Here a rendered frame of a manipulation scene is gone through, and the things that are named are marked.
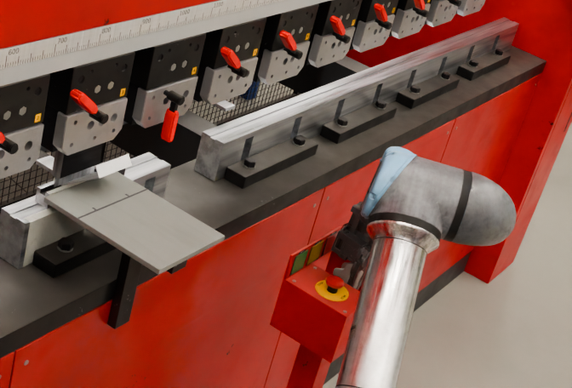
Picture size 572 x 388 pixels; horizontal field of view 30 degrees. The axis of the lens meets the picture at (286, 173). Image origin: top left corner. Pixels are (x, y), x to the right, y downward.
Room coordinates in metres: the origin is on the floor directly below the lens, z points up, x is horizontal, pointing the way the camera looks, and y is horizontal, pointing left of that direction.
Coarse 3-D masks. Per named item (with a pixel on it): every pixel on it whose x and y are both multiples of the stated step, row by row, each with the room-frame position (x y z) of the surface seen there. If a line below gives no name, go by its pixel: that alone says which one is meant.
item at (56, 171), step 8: (56, 152) 1.61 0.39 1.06; (80, 152) 1.64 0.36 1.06; (88, 152) 1.66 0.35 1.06; (96, 152) 1.68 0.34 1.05; (56, 160) 1.61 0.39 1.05; (64, 160) 1.61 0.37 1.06; (72, 160) 1.63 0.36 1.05; (80, 160) 1.65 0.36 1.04; (88, 160) 1.66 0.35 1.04; (96, 160) 1.69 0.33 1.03; (56, 168) 1.61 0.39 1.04; (64, 168) 1.61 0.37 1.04; (72, 168) 1.63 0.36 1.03; (80, 168) 1.65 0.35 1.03; (88, 168) 1.68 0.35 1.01; (56, 176) 1.61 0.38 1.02; (64, 176) 1.61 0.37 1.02; (72, 176) 1.65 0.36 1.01; (80, 176) 1.67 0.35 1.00; (56, 184) 1.61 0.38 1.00
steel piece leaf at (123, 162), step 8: (112, 160) 1.63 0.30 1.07; (120, 160) 1.65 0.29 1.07; (128, 160) 1.66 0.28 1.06; (96, 168) 1.59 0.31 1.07; (104, 168) 1.61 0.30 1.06; (112, 168) 1.62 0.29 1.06; (120, 168) 1.64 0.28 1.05; (88, 176) 1.65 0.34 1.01; (96, 176) 1.61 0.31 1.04; (64, 184) 1.62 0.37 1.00
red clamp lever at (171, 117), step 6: (168, 96) 1.76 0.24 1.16; (174, 96) 1.75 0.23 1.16; (180, 96) 1.75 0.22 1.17; (174, 102) 1.75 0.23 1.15; (180, 102) 1.75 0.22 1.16; (168, 108) 1.76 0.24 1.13; (174, 108) 1.75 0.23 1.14; (168, 114) 1.75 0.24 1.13; (174, 114) 1.75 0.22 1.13; (168, 120) 1.75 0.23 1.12; (174, 120) 1.75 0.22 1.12; (168, 126) 1.75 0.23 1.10; (174, 126) 1.76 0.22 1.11; (162, 132) 1.76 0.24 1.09; (168, 132) 1.75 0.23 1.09; (174, 132) 1.76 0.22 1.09; (162, 138) 1.76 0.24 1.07; (168, 138) 1.75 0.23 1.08
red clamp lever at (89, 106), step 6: (72, 90) 1.52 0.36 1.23; (78, 90) 1.53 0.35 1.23; (72, 96) 1.51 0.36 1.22; (78, 96) 1.51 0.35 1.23; (84, 96) 1.52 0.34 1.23; (78, 102) 1.52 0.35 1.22; (84, 102) 1.52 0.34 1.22; (90, 102) 1.54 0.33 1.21; (84, 108) 1.53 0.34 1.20; (90, 108) 1.54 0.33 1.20; (96, 108) 1.55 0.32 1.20; (90, 114) 1.57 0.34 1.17; (96, 114) 1.56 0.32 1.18; (102, 114) 1.57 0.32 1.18; (96, 120) 1.57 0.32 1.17; (102, 120) 1.56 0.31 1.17
